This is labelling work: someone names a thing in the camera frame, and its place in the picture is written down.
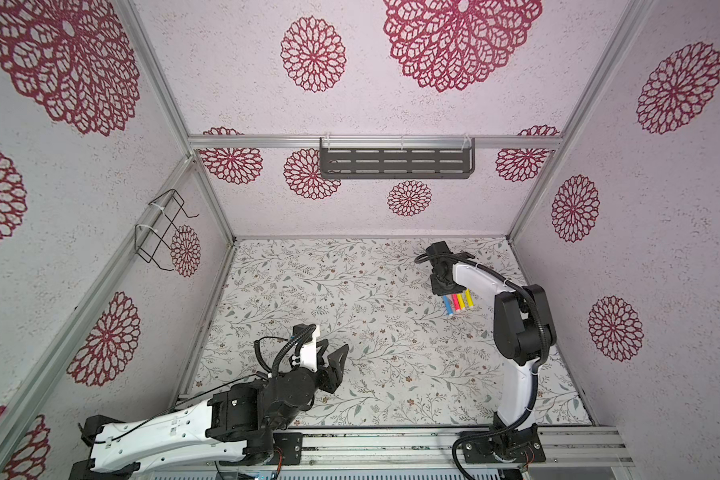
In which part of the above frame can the blue highlighter pen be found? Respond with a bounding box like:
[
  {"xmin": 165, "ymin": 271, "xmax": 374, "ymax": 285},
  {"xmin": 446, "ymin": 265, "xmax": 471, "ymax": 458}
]
[{"xmin": 442, "ymin": 295, "xmax": 454, "ymax": 316}]

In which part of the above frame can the pink highlighter pen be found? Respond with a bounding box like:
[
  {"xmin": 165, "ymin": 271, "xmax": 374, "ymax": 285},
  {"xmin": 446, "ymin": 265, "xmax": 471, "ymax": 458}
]
[{"xmin": 450, "ymin": 294, "xmax": 462, "ymax": 314}]

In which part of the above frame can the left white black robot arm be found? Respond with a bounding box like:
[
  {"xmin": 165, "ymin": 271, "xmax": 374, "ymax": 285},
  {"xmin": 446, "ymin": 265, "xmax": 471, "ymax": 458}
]
[{"xmin": 69, "ymin": 340, "xmax": 349, "ymax": 479}]

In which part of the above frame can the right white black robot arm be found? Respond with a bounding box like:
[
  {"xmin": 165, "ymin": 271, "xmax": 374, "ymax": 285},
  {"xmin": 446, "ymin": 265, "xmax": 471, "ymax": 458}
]
[{"xmin": 415, "ymin": 241, "xmax": 557, "ymax": 435}]

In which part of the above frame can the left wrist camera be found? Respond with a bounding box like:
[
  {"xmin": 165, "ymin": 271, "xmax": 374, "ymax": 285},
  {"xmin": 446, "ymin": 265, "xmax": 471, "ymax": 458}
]
[{"xmin": 289, "ymin": 324, "xmax": 329, "ymax": 373}]

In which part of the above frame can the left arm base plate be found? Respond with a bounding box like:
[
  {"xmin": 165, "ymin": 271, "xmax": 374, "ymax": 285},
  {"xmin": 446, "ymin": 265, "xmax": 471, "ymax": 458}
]
[{"xmin": 264, "ymin": 432, "xmax": 304, "ymax": 467}]

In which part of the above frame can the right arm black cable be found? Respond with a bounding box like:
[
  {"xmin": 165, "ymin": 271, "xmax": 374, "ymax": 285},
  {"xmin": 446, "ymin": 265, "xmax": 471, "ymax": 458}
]
[{"xmin": 413, "ymin": 251, "xmax": 550, "ymax": 421}]

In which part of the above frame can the dark metal wall shelf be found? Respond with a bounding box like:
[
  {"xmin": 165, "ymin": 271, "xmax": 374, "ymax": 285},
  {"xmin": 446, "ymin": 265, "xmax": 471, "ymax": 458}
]
[{"xmin": 318, "ymin": 138, "xmax": 475, "ymax": 180}]

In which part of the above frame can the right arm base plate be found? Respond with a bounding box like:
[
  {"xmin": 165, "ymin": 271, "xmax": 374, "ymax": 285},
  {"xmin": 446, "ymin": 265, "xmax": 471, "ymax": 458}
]
[{"xmin": 460, "ymin": 427, "xmax": 546, "ymax": 465}]

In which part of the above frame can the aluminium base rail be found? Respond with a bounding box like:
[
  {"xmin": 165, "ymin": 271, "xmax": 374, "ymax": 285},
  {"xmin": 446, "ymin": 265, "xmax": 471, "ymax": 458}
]
[{"xmin": 281, "ymin": 426, "xmax": 634, "ymax": 473}]

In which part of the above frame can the black wire wall basket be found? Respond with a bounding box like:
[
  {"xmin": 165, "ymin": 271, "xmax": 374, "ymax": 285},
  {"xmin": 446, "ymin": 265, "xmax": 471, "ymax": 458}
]
[{"xmin": 133, "ymin": 189, "xmax": 202, "ymax": 278}]

